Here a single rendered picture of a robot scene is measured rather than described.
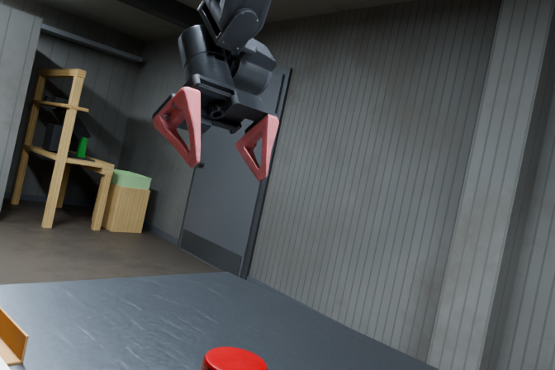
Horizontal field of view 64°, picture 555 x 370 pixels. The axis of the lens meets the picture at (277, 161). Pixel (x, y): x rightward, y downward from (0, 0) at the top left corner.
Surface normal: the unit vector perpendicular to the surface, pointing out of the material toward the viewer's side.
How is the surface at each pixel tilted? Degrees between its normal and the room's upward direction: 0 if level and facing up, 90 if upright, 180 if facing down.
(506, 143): 90
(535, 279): 90
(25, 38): 90
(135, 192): 90
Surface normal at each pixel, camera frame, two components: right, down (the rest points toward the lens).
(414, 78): -0.72, -0.16
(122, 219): 0.70, 0.14
